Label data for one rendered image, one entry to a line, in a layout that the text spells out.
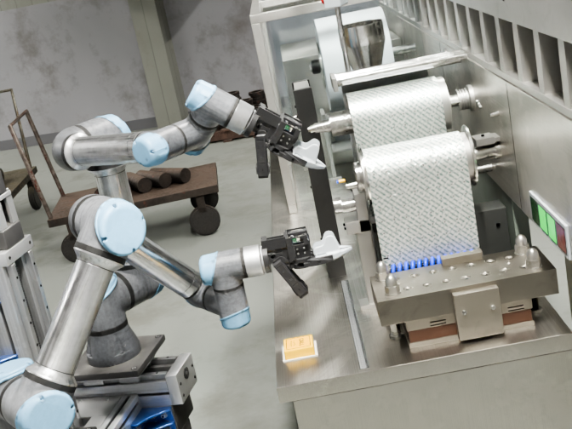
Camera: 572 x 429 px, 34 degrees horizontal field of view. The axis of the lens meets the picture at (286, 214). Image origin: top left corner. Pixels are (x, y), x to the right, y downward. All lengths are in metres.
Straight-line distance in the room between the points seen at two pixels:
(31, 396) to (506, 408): 1.03
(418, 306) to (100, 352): 0.94
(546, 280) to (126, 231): 0.92
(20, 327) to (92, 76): 8.72
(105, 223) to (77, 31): 9.01
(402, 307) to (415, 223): 0.24
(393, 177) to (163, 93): 8.32
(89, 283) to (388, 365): 0.67
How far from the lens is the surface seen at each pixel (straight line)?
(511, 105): 2.07
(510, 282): 2.10
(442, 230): 2.23
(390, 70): 2.43
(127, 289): 2.58
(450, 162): 2.19
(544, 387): 2.16
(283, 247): 2.19
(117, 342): 2.58
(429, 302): 2.08
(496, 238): 2.35
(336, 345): 2.20
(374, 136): 2.39
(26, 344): 2.36
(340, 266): 2.59
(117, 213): 1.99
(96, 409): 2.59
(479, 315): 2.09
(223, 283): 2.20
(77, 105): 11.12
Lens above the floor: 1.84
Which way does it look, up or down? 17 degrees down
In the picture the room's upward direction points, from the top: 12 degrees counter-clockwise
